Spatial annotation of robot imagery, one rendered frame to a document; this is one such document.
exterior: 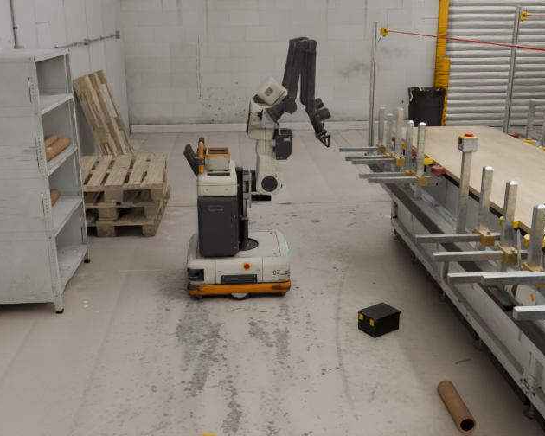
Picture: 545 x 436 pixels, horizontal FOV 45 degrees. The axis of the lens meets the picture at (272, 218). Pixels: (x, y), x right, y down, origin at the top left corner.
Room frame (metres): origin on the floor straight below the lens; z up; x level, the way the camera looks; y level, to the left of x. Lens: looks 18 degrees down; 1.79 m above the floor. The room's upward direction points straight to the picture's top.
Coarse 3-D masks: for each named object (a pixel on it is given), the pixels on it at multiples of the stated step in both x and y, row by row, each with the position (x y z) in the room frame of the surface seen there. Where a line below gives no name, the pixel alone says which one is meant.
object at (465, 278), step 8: (464, 272) 2.23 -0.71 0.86; (472, 272) 2.23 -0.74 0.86; (480, 272) 2.23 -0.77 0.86; (488, 272) 2.23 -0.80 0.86; (496, 272) 2.23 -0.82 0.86; (504, 272) 2.23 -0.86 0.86; (512, 272) 2.23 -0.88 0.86; (448, 280) 2.21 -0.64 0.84; (456, 280) 2.20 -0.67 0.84; (464, 280) 2.20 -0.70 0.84; (472, 280) 2.21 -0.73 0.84; (480, 280) 2.21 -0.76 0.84
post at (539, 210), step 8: (536, 208) 2.27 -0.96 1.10; (544, 208) 2.26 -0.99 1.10; (536, 216) 2.26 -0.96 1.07; (544, 216) 2.26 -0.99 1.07; (536, 224) 2.26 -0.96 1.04; (544, 224) 2.26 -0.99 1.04; (536, 232) 2.26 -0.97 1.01; (536, 240) 2.26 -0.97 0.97; (536, 248) 2.26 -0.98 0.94; (528, 256) 2.29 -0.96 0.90; (536, 256) 2.26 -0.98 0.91; (528, 264) 2.28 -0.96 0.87; (536, 264) 2.26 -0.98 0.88; (536, 288) 2.26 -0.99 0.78
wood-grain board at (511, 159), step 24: (432, 144) 4.43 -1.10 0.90; (456, 144) 4.43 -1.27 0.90; (480, 144) 4.42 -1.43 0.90; (504, 144) 4.42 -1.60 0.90; (528, 144) 4.41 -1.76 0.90; (456, 168) 3.73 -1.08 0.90; (480, 168) 3.73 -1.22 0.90; (504, 168) 3.73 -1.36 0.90; (528, 168) 3.72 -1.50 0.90; (504, 192) 3.20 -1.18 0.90; (528, 192) 3.19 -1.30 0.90; (528, 216) 2.79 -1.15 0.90
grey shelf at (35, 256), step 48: (48, 48) 4.54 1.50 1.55; (0, 96) 3.67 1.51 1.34; (48, 96) 4.36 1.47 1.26; (0, 144) 3.67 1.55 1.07; (0, 192) 3.67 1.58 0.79; (48, 192) 3.70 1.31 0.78; (0, 240) 3.66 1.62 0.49; (48, 240) 3.68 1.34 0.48; (0, 288) 3.66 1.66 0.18; (48, 288) 3.68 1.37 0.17
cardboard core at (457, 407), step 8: (440, 384) 2.75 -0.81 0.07; (448, 384) 2.73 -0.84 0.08; (440, 392) 2.71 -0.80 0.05; (448, 392) 2.67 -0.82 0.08; (456, 392) 2.67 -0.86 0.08; (448, 400) 2.62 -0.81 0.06; (456, 400) 2.60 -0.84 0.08; (448, 408) 2.60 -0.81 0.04; (456, 408) 2.54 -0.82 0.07; (464, 408) 2.53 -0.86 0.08; (456, 416) 2.50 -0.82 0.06; (464, 416) 2.47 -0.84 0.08; (472, 416) 2.50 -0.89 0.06; (464, 424) 2.51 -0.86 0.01; (472, 424) 2.48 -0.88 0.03; (464, 432) 2.47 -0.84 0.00
